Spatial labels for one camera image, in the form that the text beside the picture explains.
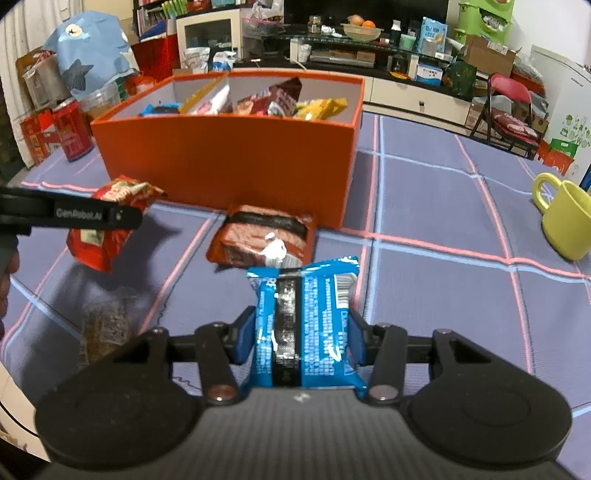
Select blue cookie snack packet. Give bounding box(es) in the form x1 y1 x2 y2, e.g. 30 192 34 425
247 256 367 394

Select red snack bag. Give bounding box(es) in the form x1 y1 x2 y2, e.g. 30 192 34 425
66 175 166 273

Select brown-orange snack packet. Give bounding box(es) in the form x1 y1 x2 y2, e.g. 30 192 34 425
206 205 317 268

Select clear brown cracker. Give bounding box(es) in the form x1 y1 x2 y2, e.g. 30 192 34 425
78 288 136 370

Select white yellow snack packet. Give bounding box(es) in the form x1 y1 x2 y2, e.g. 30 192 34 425
178 75 233 116

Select person's hand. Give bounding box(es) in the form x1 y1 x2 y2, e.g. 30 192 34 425
0 235 20 338

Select clear plastic jar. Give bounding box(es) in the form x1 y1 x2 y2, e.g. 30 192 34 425
80 83 120 120

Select blue shark paper bag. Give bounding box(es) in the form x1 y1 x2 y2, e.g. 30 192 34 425
42 10 139 100

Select orange cardboard box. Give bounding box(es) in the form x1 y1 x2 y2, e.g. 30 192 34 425
91 68 365 229

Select yellow-green mug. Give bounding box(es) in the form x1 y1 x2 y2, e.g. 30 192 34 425
532 173 591 262

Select yellow snack packets in box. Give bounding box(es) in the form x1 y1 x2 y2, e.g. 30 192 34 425
294 98 349 121

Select white TV cabinet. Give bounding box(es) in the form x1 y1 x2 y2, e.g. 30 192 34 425
363 77 471 127

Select red folding chair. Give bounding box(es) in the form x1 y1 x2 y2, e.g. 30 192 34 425
469 73 540 160

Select fruit bowl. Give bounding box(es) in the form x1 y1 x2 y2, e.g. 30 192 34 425
342 14 383 42

